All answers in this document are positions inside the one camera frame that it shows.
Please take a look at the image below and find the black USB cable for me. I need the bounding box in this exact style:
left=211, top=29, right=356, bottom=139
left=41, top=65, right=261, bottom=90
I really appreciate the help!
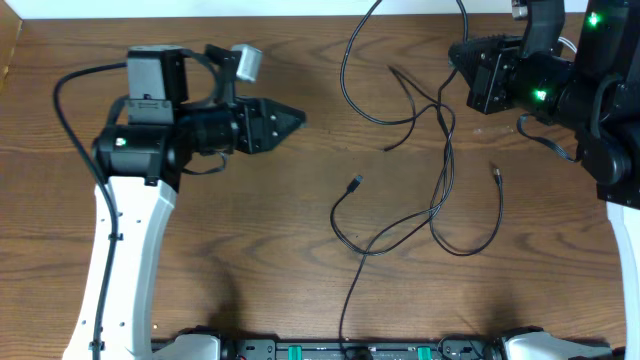
left=328, top=0, right=471, bottom=360

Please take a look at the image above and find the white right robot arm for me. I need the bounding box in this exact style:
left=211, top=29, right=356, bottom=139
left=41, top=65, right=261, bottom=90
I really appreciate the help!
left=448, top=0, right=639, bottom=359

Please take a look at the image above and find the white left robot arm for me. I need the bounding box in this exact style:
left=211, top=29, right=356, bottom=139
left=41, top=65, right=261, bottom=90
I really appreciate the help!
left=64, top=44, right=306, bottom=359

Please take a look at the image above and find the clear tape strip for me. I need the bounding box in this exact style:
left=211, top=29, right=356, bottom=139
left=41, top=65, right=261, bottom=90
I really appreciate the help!
left=473, top=126, right=514, bottom=136

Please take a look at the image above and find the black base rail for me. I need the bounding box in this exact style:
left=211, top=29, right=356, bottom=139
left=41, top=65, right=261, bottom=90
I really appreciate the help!
left=149, top=326, right=614, bottom=360

